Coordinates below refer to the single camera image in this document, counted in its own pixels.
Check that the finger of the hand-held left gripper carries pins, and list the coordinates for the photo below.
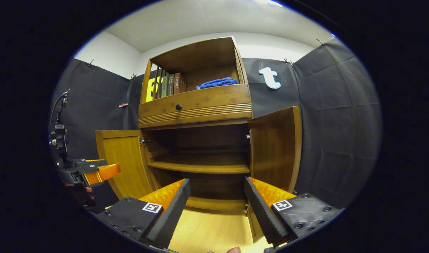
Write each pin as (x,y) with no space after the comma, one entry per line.
(91,163)
(107,172)

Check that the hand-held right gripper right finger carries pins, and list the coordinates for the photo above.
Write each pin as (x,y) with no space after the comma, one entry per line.
(261,214)

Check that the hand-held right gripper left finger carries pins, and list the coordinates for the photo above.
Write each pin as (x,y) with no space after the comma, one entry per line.
(170,215)

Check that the wooden cabinet door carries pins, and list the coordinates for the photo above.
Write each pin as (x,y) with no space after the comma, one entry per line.
(124,161)
(274,151)

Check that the wooden double-door shoe cabinet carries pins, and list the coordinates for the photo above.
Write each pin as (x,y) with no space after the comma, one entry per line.
(200,52)

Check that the wooden inner cabinet shelf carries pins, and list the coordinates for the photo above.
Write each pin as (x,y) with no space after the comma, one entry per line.
(200,165)

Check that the wooden cabinet drawer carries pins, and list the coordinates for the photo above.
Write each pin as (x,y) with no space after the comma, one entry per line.
(214,100)

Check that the dark brown book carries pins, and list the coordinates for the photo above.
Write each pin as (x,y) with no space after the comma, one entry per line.
(171,85)

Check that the reddish brown book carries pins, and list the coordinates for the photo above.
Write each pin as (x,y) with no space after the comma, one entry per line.
(179,83)

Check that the black backdrop cloth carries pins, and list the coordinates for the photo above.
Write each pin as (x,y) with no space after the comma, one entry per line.
(333,123)

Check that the blue folded towel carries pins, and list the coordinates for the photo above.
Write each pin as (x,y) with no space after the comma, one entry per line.
(219,83)

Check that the long ceiling light panel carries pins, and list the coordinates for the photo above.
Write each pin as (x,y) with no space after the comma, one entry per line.
(273,3)

